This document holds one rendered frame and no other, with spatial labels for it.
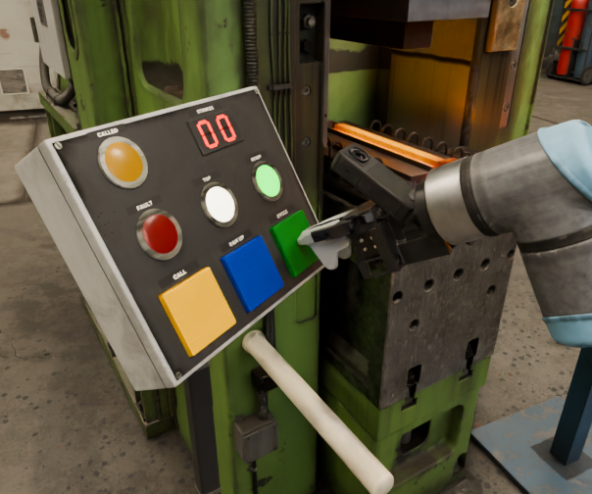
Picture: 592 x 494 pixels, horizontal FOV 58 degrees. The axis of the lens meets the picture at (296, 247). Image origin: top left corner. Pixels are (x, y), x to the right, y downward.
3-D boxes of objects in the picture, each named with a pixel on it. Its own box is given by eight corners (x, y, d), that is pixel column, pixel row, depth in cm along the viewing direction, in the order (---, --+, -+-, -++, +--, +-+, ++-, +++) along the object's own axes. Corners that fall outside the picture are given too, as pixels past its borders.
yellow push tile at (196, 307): (238, 322, 63) (210, 265, 61) (194, 357, 57) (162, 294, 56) (228, 324, 64) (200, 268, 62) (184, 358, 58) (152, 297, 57)
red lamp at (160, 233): (187, 252, 59) (183, 216, 57) (146, 263, 57) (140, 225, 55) (176, 241, 62) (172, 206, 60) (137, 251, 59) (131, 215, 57)
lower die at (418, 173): (461, 196, 115) (467, 158, 111) (390, 216, 105) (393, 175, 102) (345, 148, 147) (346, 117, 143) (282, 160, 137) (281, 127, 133)
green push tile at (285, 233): (324, 255, 77) (303, 209, 76) (296, 277, 72) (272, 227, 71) (315, 258, 79) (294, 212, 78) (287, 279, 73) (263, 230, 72)
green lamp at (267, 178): (288, 196, 74) (287, 166, 72) (258, 202, 72) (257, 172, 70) (276, 189, 76) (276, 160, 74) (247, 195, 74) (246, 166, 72)
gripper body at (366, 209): (358, 281, 66) (446, 261, 58) (329, 219, 65) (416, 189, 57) (384, 257, 72) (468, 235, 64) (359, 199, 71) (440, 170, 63)
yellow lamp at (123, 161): (152, 181, 58) (147, 142, 56) (108, 190, 56) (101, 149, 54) (143, 173, 60) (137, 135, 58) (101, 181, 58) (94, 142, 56)
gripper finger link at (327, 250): (301, 280, 73) (355, 267, 67) (282, 241, 72) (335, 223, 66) (313, 271, 75) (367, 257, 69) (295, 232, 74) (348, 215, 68)
